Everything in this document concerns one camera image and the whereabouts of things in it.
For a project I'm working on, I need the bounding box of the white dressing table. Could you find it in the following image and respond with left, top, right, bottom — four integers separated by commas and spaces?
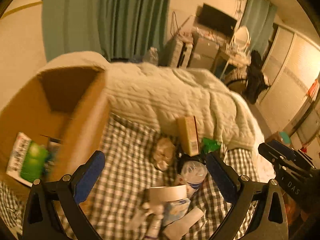
211, 48, 251, 80

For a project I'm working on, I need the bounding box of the chair with black jacket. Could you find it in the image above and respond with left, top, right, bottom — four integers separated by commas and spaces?
224, 50, 271, 105

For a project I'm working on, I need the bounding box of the tan paper box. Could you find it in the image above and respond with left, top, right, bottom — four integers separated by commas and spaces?
177, 116, 200, 157

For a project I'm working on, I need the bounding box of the cream knitted blanket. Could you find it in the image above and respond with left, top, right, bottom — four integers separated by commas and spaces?
105, 63, 257, 150

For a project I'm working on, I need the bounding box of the checkered bed sheet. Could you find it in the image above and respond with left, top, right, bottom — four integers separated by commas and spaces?
1, 114, 259, 239

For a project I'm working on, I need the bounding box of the green white tissue box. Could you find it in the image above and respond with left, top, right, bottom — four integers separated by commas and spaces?
6, 132, 49, 187

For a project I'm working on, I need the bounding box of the small green curtain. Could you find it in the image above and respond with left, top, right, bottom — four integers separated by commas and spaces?
240, 0, 278, 56

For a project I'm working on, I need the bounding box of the white tape roll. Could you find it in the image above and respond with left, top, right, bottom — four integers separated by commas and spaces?
149, 185, 187, 203

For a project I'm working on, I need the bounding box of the white rabbit figurine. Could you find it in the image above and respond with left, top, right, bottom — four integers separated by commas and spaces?
128, 202, 164, 230

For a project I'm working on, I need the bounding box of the white spray bottle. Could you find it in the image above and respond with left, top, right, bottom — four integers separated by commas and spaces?
144, 215, 163, 239

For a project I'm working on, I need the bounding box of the large green curtain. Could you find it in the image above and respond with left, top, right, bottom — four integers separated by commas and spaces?
42, 0, 170, 61

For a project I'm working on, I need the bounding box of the white oval vanity mirror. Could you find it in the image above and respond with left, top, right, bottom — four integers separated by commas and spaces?
230, 25, 251, 55

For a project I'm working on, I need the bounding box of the grey mini fridge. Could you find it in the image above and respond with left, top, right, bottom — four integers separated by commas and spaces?
188, 31, 226, 70

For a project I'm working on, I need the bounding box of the clear cotton swab jar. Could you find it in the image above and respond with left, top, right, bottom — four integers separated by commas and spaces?
181, 161, 208, 198

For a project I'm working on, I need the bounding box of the black wall television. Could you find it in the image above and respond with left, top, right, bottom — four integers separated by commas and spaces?
197, 3, 237, 37

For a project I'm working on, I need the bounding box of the brown stool green cushion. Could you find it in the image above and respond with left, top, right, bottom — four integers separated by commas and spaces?
265, 131, 292, 146

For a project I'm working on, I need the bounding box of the brown cardboard box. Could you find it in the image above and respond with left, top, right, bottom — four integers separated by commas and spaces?
1, 66, 108, 198

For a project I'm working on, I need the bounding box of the white duvet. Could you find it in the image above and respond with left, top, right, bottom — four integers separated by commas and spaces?
229, 90, 276, 183

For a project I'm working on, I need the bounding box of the clear water bottle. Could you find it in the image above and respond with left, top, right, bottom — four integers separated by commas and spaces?
143, 47, 158, 66

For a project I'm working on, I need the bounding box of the white louvered wardrobe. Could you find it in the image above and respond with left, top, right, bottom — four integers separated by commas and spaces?
256, 25, 319, 134

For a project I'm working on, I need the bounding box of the white plastic storage unit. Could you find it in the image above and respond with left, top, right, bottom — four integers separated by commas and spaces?
165, 35, 194, 69

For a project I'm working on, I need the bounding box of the blue floral tissue pack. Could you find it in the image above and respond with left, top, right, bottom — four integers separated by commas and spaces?
162, 198, 190, 226

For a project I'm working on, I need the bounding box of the green snack packet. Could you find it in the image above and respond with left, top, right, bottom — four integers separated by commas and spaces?
201, 138, 221, 155

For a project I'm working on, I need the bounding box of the white paper roll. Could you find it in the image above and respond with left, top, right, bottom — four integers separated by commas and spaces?
163, 207, 204, 240

